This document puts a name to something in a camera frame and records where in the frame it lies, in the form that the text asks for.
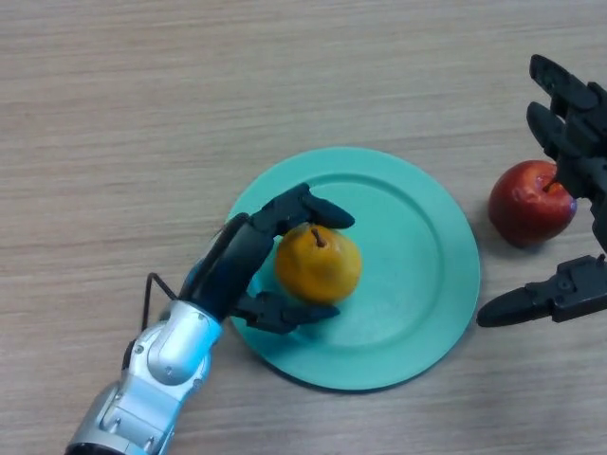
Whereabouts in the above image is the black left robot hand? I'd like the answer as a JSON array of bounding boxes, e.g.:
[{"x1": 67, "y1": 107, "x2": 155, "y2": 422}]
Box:
[{"x1": 178, "y1": 183, "x2": 356, "y2": 336}]

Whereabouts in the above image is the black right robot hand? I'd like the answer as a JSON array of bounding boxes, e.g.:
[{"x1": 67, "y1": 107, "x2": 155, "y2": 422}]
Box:
[{"x1": 476, "y1": 53, "x2": 607, "y2": 329}]

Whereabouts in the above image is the yellow pear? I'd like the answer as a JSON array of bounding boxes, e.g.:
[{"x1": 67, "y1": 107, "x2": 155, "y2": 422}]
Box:
[{"x1": 274, "y1": 225, "x2": 363, "y2": 305}]

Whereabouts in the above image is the green round plate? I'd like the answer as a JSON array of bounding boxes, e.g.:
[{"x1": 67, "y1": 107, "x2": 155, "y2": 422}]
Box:
[{"x1": 226, "y1": 147, "x2": 481, "y2": 392}]

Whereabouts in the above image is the red apple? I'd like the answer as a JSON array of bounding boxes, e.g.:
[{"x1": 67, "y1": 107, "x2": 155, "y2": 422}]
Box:
[{"x1": 487, "y1": 159, "x2": 578, "y2": 248}]

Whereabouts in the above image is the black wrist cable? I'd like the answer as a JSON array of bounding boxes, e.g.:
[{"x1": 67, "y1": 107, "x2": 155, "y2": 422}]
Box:
[{"x1": 140, "y1": 272, "x2": 184, "y2": 333}]

